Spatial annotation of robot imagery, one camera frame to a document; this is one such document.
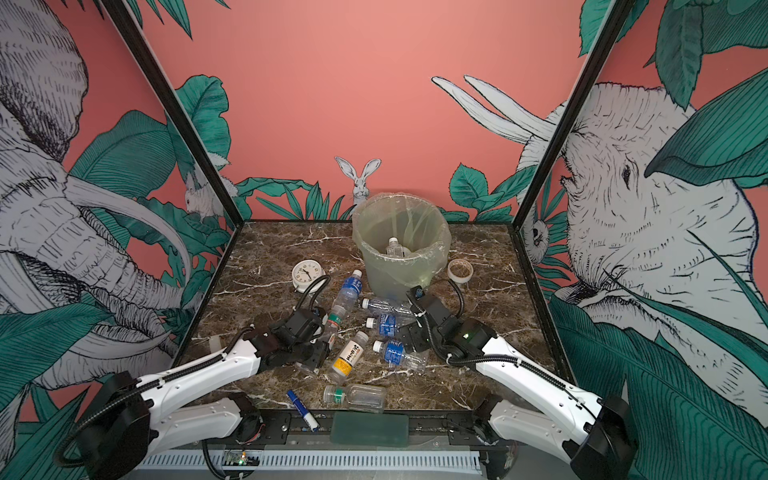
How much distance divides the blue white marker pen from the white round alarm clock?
13.1 inches

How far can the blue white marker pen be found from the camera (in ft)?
2.46

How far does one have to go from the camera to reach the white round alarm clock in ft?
3.28
